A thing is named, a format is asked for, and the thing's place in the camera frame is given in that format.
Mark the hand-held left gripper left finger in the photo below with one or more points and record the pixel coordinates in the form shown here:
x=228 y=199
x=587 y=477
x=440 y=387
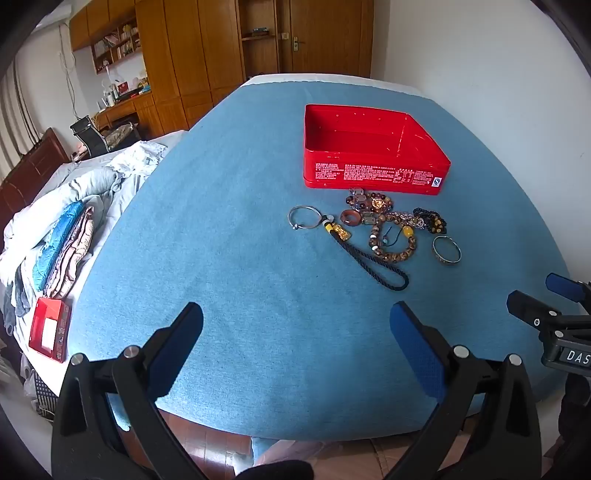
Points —
x=178 y=350

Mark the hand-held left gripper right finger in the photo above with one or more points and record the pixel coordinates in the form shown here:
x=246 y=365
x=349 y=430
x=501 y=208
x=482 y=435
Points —
x=415 y=350

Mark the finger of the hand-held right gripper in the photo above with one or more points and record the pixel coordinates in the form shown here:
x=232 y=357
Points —
x=526 y=307
x=563 y=284

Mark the patterned silver bangle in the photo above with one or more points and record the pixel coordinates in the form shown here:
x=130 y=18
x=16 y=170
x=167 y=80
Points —
x=441 y=258

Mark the silver metal wristwatch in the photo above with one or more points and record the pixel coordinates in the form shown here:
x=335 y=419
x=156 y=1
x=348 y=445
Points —
x=368 y=218

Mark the plain silver bangle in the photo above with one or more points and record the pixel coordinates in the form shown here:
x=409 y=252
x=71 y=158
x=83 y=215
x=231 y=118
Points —
x=290 y=216

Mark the red tin box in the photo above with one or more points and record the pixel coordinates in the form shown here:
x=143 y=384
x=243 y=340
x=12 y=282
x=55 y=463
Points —
x=369 y=173

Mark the blue table cloth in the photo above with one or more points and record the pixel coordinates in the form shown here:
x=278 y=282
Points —
x=207 y=254

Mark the red cardboard box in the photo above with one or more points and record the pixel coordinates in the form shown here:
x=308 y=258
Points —
x=48 y=330

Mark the folded pink cloth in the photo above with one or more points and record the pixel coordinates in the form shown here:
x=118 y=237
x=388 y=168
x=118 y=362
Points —
x=74 y=258

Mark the mesh basket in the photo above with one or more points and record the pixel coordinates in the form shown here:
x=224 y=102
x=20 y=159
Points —
x=46 y=397

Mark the folded blue cloth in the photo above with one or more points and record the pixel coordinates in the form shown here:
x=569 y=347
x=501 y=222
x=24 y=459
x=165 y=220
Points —
x=57 y=240

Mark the grey bed quilt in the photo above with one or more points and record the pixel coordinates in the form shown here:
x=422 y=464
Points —
x=87 y=182

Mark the white crumpled clothes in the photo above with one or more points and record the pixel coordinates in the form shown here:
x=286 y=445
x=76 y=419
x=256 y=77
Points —
x=138 y=159

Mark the dark wooden bed headboard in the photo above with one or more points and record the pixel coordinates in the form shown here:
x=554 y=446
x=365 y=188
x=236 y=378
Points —
x=32 y=170

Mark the black office chair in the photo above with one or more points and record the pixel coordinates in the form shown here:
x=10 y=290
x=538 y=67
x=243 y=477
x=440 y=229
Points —
x=90 y=134

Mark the wooden desk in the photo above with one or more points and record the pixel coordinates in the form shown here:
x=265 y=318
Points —
x=131 y=108

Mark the wooden wardrobe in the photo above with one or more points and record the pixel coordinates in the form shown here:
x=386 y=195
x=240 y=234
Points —
x=184 y=60

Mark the wooden wall shelf cabinet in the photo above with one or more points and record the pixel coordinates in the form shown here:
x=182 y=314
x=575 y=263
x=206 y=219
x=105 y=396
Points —
x=111 y=27

